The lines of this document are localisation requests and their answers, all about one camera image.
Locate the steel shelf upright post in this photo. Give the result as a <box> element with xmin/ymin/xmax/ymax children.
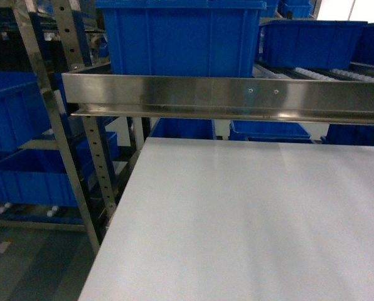
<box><xmin>13</xmin><ymin>1</ymin><xmax>105</xmax><ymax>252</ymax></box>

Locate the blue bin lower left shelf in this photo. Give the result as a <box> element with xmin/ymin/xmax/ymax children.
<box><xmin>0</xmin><ymin>71</ymin><xmax>51</xmax><ymax>152</ymax></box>

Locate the blue bin shelf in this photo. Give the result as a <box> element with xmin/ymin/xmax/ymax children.
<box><xmin>0</xmin><ymin>131</ymin><xmax>119</xmax><ymax>208</ymax></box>
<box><xmin>0</xmin><ymin>71</ymin><xmax>51</xmax><ymax>152</ymax></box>

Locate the blue bin centre back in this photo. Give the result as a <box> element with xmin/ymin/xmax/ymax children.
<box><xmin>260</xmin><ymin>19</ymin><xmax>368</xmax><ymax>70</ymax></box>

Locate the blue bin bottom left shelf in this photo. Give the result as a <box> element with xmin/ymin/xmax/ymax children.
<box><xmin>0</xmin><ymin>131</ymin><xmax>119</xmax><ymax>208</ymax></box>

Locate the large blue bin left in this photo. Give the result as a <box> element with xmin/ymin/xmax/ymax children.
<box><xmin>96</xmin><ymin>1</ymin><xmax>266</xmax><ymax>78</ymax></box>

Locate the stainless steel shelf front rail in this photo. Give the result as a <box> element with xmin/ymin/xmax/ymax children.
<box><xmin>63</xmin><ymin>73</ymin><xmax>374</xmax><ymax>125</ymax></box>

